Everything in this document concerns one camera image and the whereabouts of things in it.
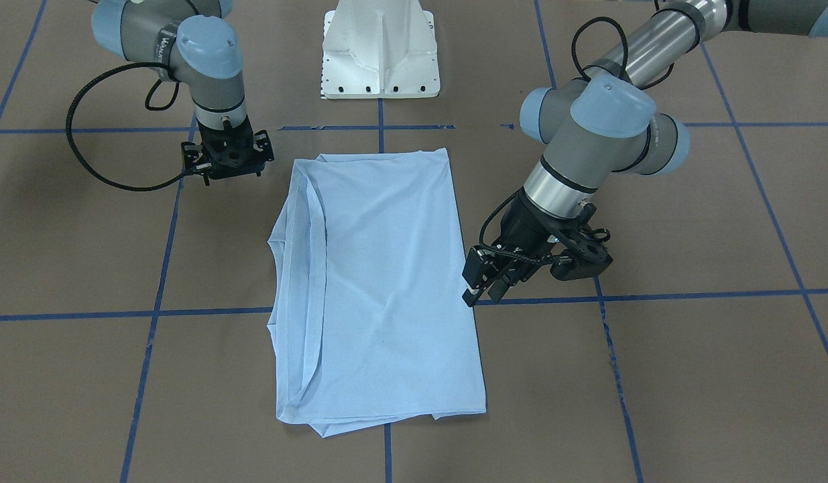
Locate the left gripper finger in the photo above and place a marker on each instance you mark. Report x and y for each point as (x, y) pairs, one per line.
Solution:
(503, 275)
(477, 262)

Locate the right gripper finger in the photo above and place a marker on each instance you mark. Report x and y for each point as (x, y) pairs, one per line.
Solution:
(194, 162)
(262, 151)

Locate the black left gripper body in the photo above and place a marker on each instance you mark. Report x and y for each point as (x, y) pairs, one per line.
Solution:
(525, 227)

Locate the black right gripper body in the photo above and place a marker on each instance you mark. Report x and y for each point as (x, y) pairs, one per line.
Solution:
(193, 155)

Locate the light blue t-shirt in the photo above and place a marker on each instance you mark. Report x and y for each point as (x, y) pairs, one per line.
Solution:
(368, 324)

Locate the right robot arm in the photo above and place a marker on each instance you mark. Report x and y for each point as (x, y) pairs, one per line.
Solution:
(191, 43)

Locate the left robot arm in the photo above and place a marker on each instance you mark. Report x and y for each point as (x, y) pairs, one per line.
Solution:
(603, 122)

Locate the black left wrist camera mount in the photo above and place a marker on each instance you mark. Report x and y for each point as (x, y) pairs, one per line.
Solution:
(585, 254)

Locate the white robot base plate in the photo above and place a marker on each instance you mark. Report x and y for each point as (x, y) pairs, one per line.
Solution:
(379, 50)

